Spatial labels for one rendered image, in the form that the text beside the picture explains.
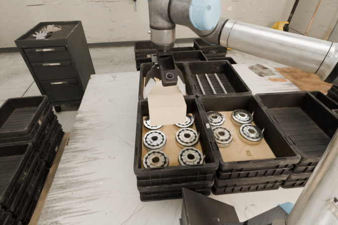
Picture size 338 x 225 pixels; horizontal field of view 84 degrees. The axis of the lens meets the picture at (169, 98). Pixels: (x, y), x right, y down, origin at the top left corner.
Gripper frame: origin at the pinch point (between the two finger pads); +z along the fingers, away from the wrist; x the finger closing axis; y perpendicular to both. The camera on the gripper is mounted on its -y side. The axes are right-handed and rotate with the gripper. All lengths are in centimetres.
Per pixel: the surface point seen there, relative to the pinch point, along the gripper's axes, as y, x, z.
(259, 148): -7.2, -40.3, 27.0
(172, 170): -17.8, 0.1, 17.1
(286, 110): 15, -69, 27
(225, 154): -8.0, -24.5, 26.9
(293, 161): -20, -43, 18
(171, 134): 6.8, -3.5, 26.8
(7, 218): 1, 86, 72
